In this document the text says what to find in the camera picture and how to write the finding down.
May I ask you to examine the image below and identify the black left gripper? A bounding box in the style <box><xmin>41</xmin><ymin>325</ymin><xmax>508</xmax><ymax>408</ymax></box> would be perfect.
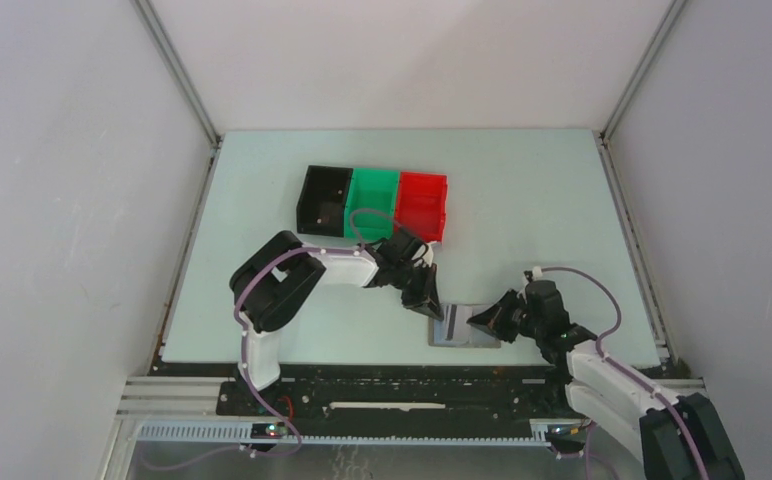
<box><xmin>390</xmin><ymin>262</ymin><xmax>443</xmax><ymax>323</ymax></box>

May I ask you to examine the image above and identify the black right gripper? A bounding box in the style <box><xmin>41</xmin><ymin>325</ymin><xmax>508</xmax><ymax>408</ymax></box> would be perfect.
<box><xmin>469</xmin><ymin>289</ymin><xmax>544</xmax><ymax>345</ymax></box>

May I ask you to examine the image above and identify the beige leather card holder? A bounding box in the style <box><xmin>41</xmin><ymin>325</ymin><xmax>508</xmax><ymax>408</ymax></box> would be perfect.
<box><xmin>428</xmin><ymin>303</ymin><xmax>501</xmax><ymax>349</ymax></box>

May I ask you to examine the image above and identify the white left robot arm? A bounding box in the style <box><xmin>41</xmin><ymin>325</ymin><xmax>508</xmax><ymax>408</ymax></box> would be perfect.
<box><xmin>229</xmin><ymin>227</ymin><xmax>443</xmax><ymax>417</ymax></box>

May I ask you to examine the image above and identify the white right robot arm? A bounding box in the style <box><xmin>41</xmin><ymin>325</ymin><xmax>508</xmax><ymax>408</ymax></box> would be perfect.
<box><xmin>467</xmin><ymin>279</ymin><xmax>745</xmax><ymax>479</ymax></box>

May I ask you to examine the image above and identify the red plastic bin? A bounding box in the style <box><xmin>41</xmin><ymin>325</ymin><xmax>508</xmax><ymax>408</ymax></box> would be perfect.
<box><xmin>394</xmin><ymin>171</ymin><xmax>448</xmax><ymax>242</ymax></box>

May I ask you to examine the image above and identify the green plastic bin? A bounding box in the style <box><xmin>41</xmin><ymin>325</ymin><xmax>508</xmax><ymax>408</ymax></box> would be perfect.
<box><xmin>344</xmin><ymin>168</ymin><xmax>400</xmax><ymax>242</ymax></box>

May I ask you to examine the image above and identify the black plastic bin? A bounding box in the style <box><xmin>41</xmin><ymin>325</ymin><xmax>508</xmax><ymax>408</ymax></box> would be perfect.
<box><xmin>296</xmin><ymin>165</ymin><xmax>353</xmax><ymax>237</ymax></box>

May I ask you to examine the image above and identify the aluminium frame rail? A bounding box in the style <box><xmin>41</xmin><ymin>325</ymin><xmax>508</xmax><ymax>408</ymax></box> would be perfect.
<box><xmin>117</xmin><ymin>376</ymin><xmax>589</xmax><ymax>445</ymax></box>

